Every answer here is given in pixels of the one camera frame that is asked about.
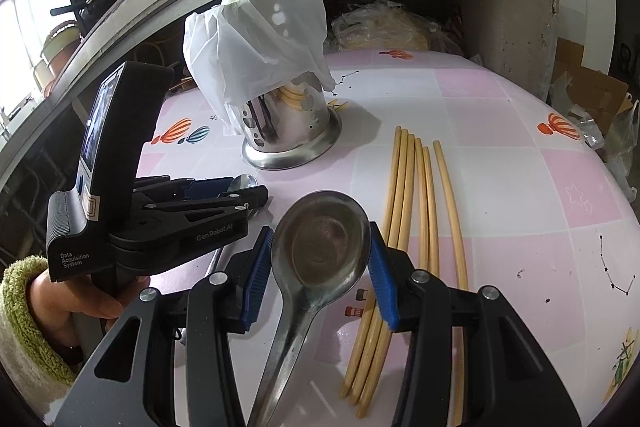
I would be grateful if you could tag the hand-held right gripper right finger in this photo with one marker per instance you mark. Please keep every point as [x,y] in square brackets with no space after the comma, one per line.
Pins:
[384,287]

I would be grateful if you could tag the large steel spoon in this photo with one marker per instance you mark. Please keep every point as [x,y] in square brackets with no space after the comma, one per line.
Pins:
[320,247]

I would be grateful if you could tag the cream enamel pot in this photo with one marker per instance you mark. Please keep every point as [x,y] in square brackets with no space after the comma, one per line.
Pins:
[60,39]

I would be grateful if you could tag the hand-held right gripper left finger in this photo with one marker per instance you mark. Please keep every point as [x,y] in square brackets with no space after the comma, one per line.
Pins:
[252,292]

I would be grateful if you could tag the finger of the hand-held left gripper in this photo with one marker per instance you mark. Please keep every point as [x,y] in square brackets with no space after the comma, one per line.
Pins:
[210,188]
[215,207]

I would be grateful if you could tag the row of wooden chopsticks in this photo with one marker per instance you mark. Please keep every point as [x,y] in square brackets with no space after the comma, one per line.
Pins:
[400,207]

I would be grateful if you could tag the black wok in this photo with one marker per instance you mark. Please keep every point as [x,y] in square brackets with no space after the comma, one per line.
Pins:
[100,7]

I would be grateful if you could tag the white plastic shopping bag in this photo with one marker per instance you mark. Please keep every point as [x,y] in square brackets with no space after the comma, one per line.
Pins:
[622,152]

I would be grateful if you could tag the plastic bag of yellow food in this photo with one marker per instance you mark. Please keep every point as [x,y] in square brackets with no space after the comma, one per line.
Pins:
[385,27]

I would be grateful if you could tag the person's left hand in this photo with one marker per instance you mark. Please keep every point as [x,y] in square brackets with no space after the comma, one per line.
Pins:
[55,302]

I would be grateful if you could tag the white plastic bag liner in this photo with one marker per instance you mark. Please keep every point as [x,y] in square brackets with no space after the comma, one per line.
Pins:
[250,42]

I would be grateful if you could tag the window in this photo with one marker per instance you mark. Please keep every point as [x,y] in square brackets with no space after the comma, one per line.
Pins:
[10,32]

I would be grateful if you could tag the white ceramic jar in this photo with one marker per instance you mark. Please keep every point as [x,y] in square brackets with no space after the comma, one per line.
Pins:
[42,77]

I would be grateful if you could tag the brown enamel pot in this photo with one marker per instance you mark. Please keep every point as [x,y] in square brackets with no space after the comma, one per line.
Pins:
[62,64]

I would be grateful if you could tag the cardboard box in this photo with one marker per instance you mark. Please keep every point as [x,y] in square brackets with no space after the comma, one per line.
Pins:
[585,82]

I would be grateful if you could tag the small steel spoon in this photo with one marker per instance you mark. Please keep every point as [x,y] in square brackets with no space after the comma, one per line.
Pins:
[246,181]

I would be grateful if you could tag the steel utensil holder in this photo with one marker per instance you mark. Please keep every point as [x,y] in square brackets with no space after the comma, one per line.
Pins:
[285,127]

